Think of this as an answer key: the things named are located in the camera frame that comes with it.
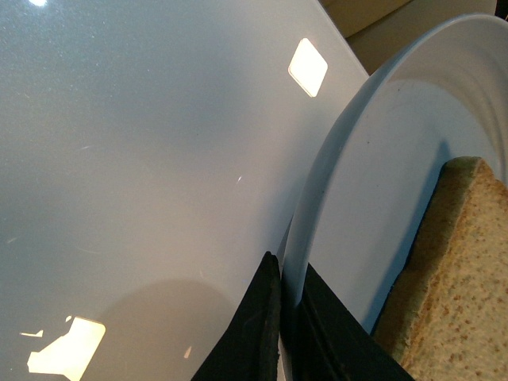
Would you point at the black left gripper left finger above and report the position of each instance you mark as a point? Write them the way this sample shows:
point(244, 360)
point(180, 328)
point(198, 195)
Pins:
point(249, 347)

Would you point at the white round plate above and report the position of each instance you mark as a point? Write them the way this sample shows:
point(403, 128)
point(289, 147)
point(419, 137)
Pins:
point(441, 97)

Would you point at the brown bread slice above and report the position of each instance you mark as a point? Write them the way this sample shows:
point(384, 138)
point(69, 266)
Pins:
point(445, 317)

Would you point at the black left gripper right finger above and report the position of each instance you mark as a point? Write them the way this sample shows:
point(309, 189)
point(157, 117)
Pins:
point(332, 345)

